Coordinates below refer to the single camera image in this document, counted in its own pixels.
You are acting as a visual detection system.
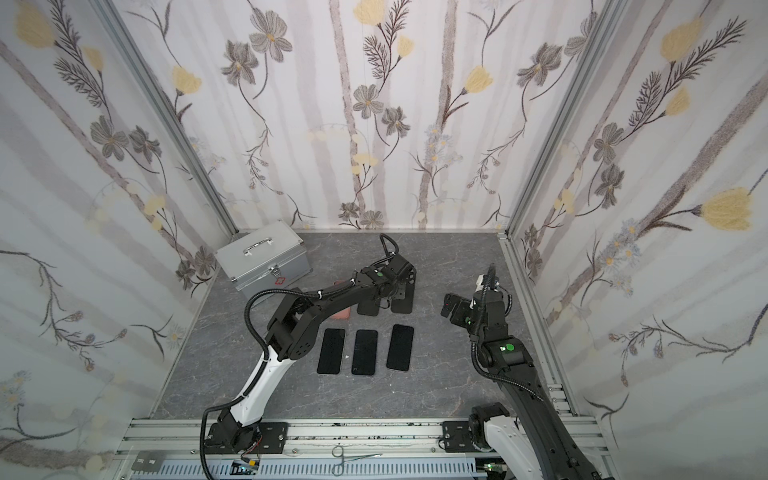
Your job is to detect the black phone case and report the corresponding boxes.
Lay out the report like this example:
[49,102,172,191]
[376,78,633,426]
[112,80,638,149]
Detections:
[390,281,415,314]
[357,297,381,317]

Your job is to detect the black phone with silver edge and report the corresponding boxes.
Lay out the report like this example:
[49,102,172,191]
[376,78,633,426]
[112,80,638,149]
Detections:
[316,328,346,375]

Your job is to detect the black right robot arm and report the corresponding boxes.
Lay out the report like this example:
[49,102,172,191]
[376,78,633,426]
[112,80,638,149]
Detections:
[441,265,603,479]

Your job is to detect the silver aluminium case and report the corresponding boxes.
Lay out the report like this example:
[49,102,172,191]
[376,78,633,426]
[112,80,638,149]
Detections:
[214,220,312,300]

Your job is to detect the steel forceps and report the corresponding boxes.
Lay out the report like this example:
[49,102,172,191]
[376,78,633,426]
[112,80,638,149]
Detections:
[331,445,380,477]

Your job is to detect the pink phone case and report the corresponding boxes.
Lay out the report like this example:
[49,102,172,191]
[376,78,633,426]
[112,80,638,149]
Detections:
[331,307,352,320]

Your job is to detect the white slotted cable duct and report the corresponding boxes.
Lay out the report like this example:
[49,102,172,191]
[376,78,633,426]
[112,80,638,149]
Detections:
[131,457,490,480]

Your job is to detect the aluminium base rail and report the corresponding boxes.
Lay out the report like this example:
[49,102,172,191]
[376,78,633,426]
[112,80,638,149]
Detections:
[113,418,601,458]

